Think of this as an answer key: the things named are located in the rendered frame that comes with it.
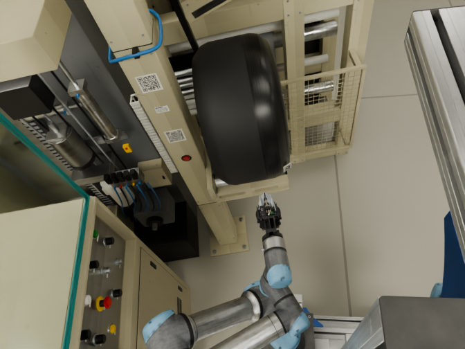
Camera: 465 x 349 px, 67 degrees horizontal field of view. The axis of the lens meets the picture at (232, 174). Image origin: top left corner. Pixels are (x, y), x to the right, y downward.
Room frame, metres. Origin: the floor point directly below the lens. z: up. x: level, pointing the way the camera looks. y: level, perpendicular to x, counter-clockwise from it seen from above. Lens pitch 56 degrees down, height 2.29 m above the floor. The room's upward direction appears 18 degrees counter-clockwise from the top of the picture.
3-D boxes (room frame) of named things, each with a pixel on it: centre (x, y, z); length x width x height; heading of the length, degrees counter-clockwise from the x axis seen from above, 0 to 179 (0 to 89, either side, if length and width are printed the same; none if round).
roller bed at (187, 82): (1.45, 0.07, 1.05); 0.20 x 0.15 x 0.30; 81
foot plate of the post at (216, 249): (1.06, 0.16, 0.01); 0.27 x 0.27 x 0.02; 81
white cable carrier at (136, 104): (1.04, 0.25, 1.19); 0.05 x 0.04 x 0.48; 171
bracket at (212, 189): (1.06, 0.08, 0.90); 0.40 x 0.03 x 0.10; 171
